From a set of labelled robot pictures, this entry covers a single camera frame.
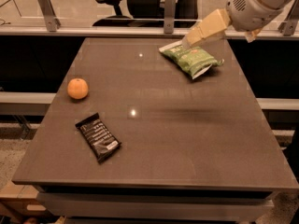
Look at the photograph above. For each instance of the cardboard box under table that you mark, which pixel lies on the cardboard box under table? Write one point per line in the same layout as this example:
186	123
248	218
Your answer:
20	201

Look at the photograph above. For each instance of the middle metal glass bracket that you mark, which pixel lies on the middle metal glass bracket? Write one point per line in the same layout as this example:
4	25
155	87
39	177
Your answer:
169	16

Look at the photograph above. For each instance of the left metal glass bracket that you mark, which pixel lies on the left metal glass bracket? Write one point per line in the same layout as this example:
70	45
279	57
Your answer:
51	21

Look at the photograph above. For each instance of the orange fruit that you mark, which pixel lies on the orange fruit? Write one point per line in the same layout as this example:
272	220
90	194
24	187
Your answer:
77	88

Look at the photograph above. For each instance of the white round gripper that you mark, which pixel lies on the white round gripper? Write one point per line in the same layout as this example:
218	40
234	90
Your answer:
249	11

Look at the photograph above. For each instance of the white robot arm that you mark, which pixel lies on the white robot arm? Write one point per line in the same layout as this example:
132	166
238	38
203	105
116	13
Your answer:
243	15

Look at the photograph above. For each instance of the black office chair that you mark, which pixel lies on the black office chair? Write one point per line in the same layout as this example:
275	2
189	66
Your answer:
149	13

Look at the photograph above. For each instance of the black rxbar chocolate bar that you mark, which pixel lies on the black rxbar chocolate bar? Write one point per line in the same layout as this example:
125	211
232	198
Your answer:
99	138

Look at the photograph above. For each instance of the right metal glass bracket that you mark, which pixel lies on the right metal glass bracket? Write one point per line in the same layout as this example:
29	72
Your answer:
288	26

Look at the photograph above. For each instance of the green jalapeno chip bag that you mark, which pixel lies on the green jalapeno chip bag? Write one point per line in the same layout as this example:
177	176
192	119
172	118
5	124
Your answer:
193	61

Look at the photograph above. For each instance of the metal glass bracket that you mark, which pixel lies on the metal glass bracket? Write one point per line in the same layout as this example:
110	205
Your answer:
51	21
169	16
288	26

